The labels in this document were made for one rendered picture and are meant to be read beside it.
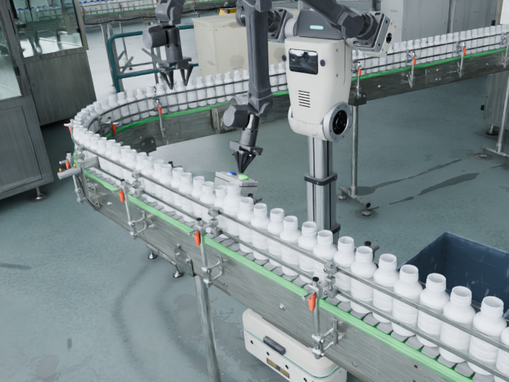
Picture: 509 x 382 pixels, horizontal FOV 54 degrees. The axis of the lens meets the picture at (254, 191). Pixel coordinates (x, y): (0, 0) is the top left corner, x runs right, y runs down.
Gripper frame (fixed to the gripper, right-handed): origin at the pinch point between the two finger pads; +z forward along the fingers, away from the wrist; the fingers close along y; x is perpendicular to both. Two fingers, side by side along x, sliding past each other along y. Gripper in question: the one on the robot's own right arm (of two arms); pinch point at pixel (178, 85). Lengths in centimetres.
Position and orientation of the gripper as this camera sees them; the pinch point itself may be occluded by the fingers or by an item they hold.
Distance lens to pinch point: 182.7
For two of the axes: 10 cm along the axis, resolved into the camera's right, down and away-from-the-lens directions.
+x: 6.8, 2.8, -6.8
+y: -7.3, 3.4, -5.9
